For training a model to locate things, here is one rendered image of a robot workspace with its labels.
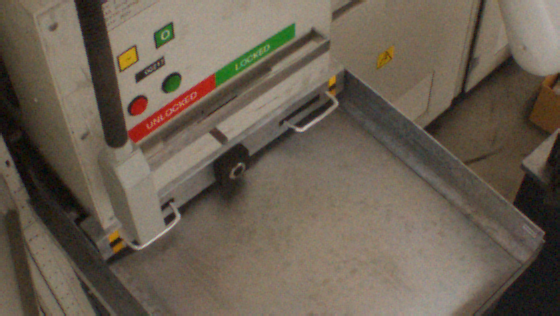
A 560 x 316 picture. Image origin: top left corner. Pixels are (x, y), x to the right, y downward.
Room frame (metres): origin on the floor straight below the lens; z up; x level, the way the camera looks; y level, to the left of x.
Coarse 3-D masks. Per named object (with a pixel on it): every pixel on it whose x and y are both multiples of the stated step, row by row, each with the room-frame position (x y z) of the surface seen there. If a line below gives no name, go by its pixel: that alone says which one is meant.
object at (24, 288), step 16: (0, 176) 0.72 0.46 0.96; (16, 208) 0.72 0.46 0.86; (0, 224) 0.66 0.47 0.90; (16, 224) 0.70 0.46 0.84; (0, 240) 0.62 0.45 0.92; (16, 240) 0.67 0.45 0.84; (0, 256) 0.57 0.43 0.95; (16, 256) 0.63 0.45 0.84; (0, 272) 0.53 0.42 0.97; (16, 272) 0.60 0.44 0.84; (0, 288) 0.49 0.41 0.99; (16, 288) 0.56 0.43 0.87; (32, 288) 0.57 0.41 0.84; (0, 304) 0.46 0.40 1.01; (16, 304) 0.51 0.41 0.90; (32, 304) 0.54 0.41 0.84
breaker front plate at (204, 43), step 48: (192, 0) 0.78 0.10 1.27; (240, 0) 0.83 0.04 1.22; (288, 0) 0.89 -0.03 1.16; (48, 48) 0.64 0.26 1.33; (144, 48) 0.72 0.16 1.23; (192, 48) 0.77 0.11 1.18; (240, 48) 0.83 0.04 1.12; (288, 48) 0.89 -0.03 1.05; (288, 96) 0.89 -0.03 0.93; (96, 144) 0.66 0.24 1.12; (144, 144) 0.71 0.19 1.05; (192, 144) 0.76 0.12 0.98; (96, 192) 0.64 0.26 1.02
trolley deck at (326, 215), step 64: (320, 128) 0.89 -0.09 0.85; (256, 192) 0.76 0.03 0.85; (320, 192) 0.75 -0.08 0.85; (384, 192) 0.75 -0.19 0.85; (64, 256) 0.66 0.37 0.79; (128, 256) 0.63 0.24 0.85; (192, 256) 0.63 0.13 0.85; (256, 256) 0.63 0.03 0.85; (320, 256) 0.63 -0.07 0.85; (384, 256) 0.62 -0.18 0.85; (448, 256) 0.61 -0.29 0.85
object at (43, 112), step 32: (0, 0) 0.72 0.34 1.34; (32, 0) 0.67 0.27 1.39; (0, 32) 0.77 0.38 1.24; (32, 32) 0.65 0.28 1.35; (32, 64) 0.69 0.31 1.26; (0, 96) 0.90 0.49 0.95; (32, 96) 0.73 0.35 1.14; (32, 128) 0.79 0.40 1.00; (64, 128) 0.65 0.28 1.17; (64, 160) 0.69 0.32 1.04
